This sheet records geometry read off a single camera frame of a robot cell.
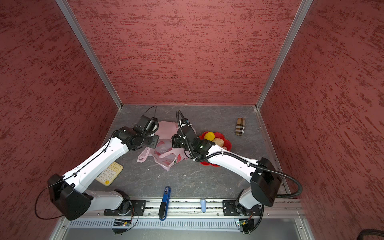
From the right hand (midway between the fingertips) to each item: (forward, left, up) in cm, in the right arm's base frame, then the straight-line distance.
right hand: (171, 141), depth 78 cm
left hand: (0, +11, -1) cm, 11 cm away
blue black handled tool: (-29, +4, -17) cm, 34 cm away
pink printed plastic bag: (-3, +5, -12) cm, 13 cm away
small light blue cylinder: (-28, -16, -17) cm, 36 cm away
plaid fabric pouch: (+21, -45, -17) cm, 52 cm away
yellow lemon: (+9, -22, -10) cm, 26 cm away
